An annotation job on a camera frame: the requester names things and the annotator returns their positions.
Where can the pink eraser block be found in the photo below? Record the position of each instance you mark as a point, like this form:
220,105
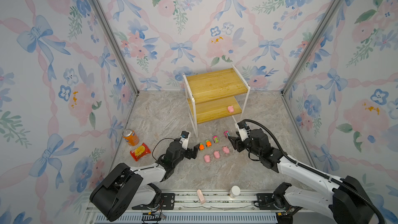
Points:
201,196

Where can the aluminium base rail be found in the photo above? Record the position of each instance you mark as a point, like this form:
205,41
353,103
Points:
218,209

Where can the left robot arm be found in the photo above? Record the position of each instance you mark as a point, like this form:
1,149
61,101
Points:
127,187

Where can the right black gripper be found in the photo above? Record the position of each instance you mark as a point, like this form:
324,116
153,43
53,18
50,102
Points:
237,143

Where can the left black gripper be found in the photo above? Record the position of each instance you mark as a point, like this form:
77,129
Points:
189,155

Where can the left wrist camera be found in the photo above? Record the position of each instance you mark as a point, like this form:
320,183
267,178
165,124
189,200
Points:
184,139

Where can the red snack packet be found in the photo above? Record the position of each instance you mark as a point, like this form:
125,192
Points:
140,151

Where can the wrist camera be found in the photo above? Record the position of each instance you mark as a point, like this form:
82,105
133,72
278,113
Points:
184,139
243,130

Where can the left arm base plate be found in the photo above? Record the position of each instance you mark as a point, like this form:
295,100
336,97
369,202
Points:
165,201

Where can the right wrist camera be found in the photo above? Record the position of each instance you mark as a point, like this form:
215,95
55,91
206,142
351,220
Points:
243,130

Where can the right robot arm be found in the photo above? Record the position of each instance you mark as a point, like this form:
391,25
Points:
342,199

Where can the white bottle cap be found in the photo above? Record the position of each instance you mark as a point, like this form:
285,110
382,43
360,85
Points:
234,192

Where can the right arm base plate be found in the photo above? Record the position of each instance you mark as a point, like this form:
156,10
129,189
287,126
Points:
267,201

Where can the wooden two-tier white-frame shelf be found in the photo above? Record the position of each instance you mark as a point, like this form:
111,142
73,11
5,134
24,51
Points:
209,94

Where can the orange soda can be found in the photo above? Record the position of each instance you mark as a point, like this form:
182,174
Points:
130,137

